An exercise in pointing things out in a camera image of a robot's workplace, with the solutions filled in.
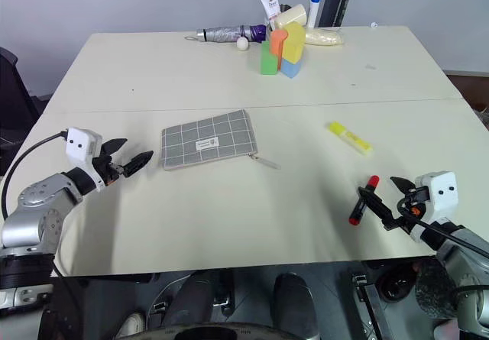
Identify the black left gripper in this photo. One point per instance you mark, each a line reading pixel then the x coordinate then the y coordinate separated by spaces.
pixel 107 168

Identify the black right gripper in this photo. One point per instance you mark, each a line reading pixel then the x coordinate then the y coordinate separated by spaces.
pixel 410 217

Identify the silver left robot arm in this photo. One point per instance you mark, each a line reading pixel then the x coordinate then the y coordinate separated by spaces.
pixel 36 206

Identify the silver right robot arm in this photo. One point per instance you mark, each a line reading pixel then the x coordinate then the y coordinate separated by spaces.
pixel 464 263

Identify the grey checked zipper pouch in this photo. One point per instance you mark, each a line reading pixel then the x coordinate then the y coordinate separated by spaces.
pixel 208 141

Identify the black marker with red caps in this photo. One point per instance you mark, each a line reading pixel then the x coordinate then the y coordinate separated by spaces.
pixel 360 205

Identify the yellow highlighter pen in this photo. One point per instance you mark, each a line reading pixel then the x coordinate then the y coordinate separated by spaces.
pixel 349 138

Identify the black round base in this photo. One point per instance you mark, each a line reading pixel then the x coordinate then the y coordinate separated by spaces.
pixel 395 285

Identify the grey speckled cover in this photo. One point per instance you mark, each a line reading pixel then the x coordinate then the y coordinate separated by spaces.
pixel 435 290

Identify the black office chair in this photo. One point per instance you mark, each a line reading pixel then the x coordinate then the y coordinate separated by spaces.
pixel 15 99

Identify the dark rounded shape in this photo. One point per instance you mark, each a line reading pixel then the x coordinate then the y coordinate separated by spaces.
pixel 195 302
pixel 294 305

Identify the small white ball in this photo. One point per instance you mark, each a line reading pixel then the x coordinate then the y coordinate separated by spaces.
pixel 242 43

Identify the blue foam block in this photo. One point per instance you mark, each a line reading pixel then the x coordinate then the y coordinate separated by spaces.
pixel 291 68

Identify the green foam block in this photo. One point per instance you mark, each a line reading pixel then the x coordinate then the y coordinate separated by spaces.
pixel 268 63

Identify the cream plastic packet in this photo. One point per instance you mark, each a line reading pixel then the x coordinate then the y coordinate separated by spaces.
pixel 324 36

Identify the white shoe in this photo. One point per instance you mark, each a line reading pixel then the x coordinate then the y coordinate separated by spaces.
pixel 131 325

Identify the yellow foam block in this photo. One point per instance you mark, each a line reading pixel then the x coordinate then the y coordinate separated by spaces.
pixel 294 46

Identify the orange foam block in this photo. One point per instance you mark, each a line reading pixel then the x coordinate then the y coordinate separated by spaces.
pixel 278 42

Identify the white bottle with blue cap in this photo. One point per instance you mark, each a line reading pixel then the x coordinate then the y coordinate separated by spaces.
pixel 314 9

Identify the black curved rim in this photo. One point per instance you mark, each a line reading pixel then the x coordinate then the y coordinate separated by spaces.
pixel 221 332

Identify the white cosmetic tube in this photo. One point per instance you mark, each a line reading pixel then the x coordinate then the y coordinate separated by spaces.
pixel 270 7

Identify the cream cylindrical cup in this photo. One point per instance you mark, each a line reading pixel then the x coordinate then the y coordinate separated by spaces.
pixel 292 16

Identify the dark metal cup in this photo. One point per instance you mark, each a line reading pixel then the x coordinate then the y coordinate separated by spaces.
pixel 284 8

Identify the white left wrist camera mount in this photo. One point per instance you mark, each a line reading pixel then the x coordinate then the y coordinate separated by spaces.
pixel 79 144

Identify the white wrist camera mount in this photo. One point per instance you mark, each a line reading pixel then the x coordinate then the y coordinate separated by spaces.
pixel 79 144
pixel 439 195

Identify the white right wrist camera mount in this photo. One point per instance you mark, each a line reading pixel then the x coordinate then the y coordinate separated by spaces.
pixel 439 195

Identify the black vertical post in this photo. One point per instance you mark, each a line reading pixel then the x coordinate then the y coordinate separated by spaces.
pixel 336 0

